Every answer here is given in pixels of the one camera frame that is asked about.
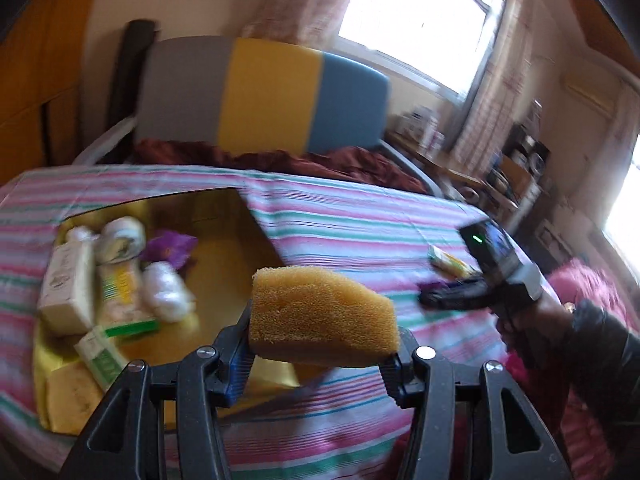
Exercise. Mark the yellow green snack bag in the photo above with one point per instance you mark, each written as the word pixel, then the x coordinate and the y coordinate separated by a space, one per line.
pixel 122 311
pixel 449 264

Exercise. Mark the wooden wardrobe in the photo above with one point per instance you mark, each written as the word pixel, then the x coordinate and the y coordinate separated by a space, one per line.
pixel 40 86

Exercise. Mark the grey yellow blue headboard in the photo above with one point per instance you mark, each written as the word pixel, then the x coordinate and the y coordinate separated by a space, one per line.
pixel 250 95

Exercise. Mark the dark jacket sleeve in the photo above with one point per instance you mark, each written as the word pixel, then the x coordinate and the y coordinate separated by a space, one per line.
pixel 599 357

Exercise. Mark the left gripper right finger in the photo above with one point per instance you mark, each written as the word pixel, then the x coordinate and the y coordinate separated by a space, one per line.
pixel 398 373

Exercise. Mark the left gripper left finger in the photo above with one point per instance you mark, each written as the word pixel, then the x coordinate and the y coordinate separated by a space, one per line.
pixel 235 361

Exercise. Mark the white roll container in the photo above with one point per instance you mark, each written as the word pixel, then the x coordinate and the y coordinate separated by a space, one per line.
pixel 120 240

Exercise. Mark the gold storage box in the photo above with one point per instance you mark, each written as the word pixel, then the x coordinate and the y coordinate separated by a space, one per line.
pixel 231 248

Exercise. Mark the dark red blanket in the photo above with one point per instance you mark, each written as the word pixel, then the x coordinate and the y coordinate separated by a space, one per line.
pixel 349 164

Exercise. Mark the striped bed sheet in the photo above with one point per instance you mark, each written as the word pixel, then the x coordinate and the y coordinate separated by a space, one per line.
pixel 344 428

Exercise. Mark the white appliance box on shelf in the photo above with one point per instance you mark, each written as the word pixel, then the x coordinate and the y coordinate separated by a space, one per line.
pixel 422 124

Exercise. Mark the right hand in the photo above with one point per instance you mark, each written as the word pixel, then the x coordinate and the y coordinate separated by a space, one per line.
pixel 533 332

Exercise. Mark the purple snack packet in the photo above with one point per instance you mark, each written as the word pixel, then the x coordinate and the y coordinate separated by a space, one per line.
pixel 170 246

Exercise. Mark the clear plastic bundle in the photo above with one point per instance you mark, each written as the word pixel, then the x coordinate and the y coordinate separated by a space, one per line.
pixel 164 291

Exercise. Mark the white cardboard box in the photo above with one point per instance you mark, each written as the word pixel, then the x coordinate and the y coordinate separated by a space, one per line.
pixel 66 302

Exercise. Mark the green white small box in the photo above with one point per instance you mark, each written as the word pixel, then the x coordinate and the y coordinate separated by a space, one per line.
pixel 101 357

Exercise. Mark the yellow sponge block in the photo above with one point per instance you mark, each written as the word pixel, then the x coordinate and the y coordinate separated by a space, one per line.
pixel 309 315

